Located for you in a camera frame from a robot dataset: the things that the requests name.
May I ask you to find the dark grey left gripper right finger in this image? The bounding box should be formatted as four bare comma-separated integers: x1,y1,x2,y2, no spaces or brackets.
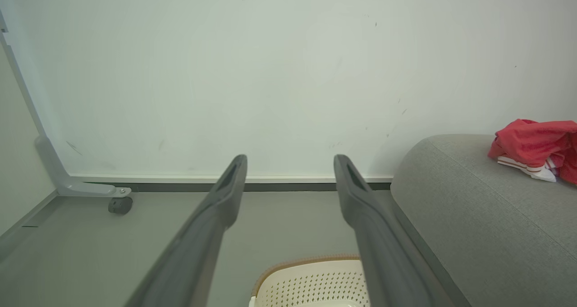
333,154,454,307

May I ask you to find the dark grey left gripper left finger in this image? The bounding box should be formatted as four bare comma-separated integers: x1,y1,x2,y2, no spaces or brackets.
124,154,248,307

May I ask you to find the red and white garment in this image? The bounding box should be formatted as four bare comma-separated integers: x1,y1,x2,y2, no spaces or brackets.
488,119,577,185

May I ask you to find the white perforated laundry basket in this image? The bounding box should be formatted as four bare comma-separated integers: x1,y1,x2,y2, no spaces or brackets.
248,254,371,307

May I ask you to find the black caster wheel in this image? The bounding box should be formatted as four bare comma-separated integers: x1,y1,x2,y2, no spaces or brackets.
108,196,134,215

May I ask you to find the grey fabric sofa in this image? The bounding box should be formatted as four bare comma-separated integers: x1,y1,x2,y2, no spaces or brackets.
390,133,577,307

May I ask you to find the grey partition foot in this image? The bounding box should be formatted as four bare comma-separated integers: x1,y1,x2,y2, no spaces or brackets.
35,135,133,199

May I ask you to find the white partition board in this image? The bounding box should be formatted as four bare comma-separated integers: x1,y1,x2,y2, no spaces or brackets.
0,0,577,193

